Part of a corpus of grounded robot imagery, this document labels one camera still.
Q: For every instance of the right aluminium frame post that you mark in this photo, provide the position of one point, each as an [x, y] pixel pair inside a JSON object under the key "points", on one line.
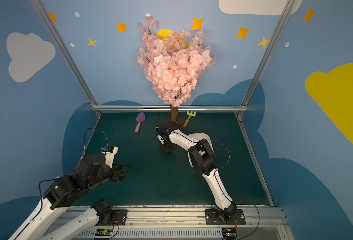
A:
{"points": [[275, 37]]}

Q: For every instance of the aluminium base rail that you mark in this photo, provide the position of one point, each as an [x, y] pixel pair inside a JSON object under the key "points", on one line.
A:
{"points": [[185, 222]]}

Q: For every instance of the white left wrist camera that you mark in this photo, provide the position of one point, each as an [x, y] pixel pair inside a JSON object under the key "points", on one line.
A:
{"points": [[109, 153]]}

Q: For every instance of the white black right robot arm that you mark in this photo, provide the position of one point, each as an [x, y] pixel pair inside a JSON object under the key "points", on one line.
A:
{"points": [[203, 159]]}

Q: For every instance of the white oval storage box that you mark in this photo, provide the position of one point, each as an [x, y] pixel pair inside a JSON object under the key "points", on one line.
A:
{"points": [[200, 136]]}

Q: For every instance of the pink cherry blossom tree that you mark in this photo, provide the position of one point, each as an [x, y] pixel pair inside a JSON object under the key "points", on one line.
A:
{"points": [[173, 63]]}

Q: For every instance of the left green circuit board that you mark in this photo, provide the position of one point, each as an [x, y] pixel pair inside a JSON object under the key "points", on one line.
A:
{"points": [[103, 233]]}

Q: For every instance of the aluminium frame post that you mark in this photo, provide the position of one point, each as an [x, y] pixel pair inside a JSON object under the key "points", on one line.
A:
{"points": [[275, 37], [43, 14]]}

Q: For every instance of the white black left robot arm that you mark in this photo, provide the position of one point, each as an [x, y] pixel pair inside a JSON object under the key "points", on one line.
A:
{"points": [[91, 173]]}

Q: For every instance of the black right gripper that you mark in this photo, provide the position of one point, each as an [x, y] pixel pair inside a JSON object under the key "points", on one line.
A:
{"points": [[166, 142]]}

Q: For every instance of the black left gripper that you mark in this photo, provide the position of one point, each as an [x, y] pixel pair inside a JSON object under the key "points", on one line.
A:
{"points": [[120, 172]]}

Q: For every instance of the left aluminium frame post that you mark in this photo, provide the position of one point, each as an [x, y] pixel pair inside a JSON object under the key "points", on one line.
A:
{"points": [[43, 14]]}

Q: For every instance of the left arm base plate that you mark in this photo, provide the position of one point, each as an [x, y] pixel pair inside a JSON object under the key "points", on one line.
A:
{"points": [[116, 217]]}

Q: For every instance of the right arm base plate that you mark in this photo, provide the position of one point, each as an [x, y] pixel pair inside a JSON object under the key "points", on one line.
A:
{"points": [[213, 217]]}

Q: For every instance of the green toy rake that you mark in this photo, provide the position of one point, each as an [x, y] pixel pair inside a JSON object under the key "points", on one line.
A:
{"points": [[190, 115]]}

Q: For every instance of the green circuit board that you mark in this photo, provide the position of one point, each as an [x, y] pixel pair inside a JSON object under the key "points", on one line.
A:
{"points": [[103, 233], [229, 234]]}

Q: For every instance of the purple toy trowel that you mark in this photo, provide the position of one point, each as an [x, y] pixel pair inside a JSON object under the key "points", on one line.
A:
{"points": [[140, 119]]}

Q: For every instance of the horizontal aluminium frame bar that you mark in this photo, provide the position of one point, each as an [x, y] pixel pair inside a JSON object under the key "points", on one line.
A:
{"points": [[168, 108]]}

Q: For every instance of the right green circuit board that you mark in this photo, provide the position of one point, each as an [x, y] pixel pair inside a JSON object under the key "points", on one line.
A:
{"points": [[229, 234]]}

